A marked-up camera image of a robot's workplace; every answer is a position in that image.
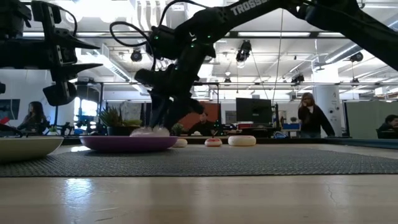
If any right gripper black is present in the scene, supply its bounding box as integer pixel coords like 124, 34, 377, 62
149, 66, 206, 130

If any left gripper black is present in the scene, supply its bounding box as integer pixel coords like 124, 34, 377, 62
30, 1, 104, 83

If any large green striped donut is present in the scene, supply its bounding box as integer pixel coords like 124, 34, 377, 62
129, 125, 170, 138

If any large pink frosted donut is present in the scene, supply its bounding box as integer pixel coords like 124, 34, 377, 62
228, 135, 257, 147

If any small background potted plant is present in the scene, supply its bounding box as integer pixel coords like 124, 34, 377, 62
170, 123, 185, 137

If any person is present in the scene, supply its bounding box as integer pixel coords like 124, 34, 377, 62
17, 101, 50, 136
187, 111, 216, 137
297, 92, 336, 139
376, 114, 398, 139

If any orange partition panel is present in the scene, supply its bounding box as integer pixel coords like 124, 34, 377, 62
178, 102, 222, 131

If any purple round plate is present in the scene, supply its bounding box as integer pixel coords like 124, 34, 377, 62
80, 135, 178, 153

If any green potted plant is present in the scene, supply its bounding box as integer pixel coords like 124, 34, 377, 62
99, 106, 143, 137

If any black ceiling spot lamp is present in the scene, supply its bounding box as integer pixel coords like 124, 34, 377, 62
130, 49, 144, 63
349, 51, 364, 63
234, 39, 253, 63

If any grey woven placemat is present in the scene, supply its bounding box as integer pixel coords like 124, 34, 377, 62
0, 143, 398, 178

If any black computer monitor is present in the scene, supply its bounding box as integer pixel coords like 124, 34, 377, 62
235, 97, 274, 124

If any cream round plate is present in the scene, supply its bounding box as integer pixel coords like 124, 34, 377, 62
0, 136, 65, 163

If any white round pillar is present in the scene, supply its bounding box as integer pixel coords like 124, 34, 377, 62
312, 67, 343, 138

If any grey green partition panel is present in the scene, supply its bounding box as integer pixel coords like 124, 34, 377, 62
344, 101, 398, 139

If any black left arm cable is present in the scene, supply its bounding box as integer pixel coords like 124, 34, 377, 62
54, 4, 78, 37

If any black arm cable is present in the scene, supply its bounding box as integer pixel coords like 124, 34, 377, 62
54, 4, 78, 37
108, 0, 206, 72

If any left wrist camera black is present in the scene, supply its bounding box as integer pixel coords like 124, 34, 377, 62
42, 81, 78, 107

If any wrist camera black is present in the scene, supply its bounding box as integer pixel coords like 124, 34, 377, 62
42, 81, 78, 107
134, 63, 174, 91

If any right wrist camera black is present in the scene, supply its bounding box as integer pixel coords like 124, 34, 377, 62
134, 63, 174, 91

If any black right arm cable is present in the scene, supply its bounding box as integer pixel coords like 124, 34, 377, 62
108, 0, 206, 72

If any dark wall picture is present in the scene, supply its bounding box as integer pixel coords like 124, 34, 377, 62
0, 98, 21, 121

